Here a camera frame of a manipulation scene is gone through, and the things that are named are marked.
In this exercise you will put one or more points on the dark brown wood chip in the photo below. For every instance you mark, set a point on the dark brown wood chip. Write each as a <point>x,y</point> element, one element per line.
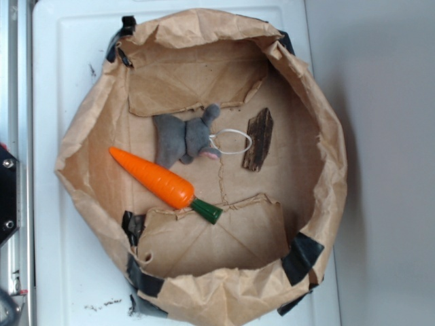
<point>260,129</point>

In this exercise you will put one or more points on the brown paper bag tray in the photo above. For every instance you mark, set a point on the brown paper bag tray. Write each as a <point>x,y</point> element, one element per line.
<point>272,243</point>

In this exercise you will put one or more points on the grey plush mouse toy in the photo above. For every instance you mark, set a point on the grey plush mouse toy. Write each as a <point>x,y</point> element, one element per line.
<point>183,141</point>

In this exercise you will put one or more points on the orange plastic toy carrot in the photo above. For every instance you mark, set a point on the orange plastic toy carrot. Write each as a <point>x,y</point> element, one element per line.
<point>166,185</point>

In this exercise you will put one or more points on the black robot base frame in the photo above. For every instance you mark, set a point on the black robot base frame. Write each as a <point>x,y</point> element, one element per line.
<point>10,221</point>

